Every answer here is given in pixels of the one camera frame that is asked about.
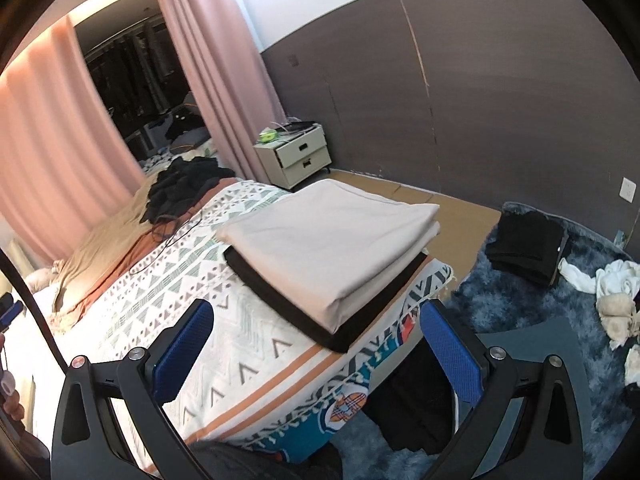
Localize patterned bed with cream headboard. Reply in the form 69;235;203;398
30;178;458;466

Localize black clothes on floor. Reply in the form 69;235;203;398
486;210;571;288

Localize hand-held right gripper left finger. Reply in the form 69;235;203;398
50;298;217;480

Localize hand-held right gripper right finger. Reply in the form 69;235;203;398
419;298;586;480

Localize beige crumpled clothes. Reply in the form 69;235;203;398
597;295;640;351

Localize person's left hand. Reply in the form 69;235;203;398
0;332;26;423

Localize thin black cable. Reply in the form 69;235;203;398
131;207;206;276

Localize black pants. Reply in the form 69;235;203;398
361;337;458;453

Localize white pillow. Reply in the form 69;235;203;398
26;266;57;294

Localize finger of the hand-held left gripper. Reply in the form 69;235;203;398
0;294;25;332

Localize folded black clothes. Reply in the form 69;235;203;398
222;245;431;354

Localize brown blanket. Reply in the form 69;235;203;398
50;175;241;321

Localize thick black gripper cable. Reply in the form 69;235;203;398
0;250;68;376

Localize dark hanging clothes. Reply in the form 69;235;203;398
82;5;171;121

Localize black clothes pile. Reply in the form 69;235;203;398
140;156;236;226

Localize wide pink curtain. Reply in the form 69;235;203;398
0;25;146;266

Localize white crumpled clothes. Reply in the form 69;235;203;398
559;257;640;297

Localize white nightstand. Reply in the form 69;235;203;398
252;124;332;191

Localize narrow pink curtain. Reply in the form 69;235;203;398
152;0;288;191

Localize brown cardboard floor sheet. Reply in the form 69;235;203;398
327;169;503;281

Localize beige zip jacket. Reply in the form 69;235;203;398
215;178;442;335

